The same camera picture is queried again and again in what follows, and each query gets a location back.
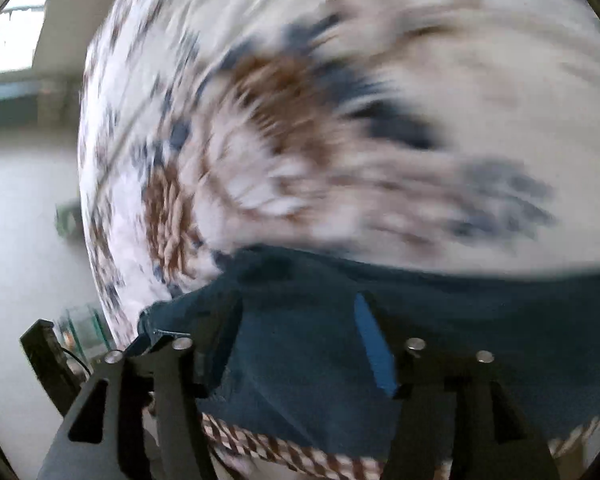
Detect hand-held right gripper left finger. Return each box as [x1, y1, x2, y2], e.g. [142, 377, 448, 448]
[37, 292, 243, 480]

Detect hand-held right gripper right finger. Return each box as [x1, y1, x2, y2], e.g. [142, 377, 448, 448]
[354, 291, 563, 480]

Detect blue denim pants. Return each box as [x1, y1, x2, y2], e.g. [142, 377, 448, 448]
[137, 245, 600, 461]

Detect teal storage rack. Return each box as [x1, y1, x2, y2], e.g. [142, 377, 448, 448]
[55, 304, 114, 357]

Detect brown checkered bed sheet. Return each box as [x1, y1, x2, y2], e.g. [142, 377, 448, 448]
[200, 405, 600, 480]

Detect cluttered side shelf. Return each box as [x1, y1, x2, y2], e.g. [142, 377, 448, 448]
[55, 200, 84, 239]

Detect floral quilt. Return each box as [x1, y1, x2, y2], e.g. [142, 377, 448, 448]
[77, 0, 600, 351]

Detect striped teal curtain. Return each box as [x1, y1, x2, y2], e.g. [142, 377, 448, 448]
[0, 76, 81, 132]

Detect window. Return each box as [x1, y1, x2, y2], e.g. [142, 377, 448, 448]
[0, 0, 66, 76]

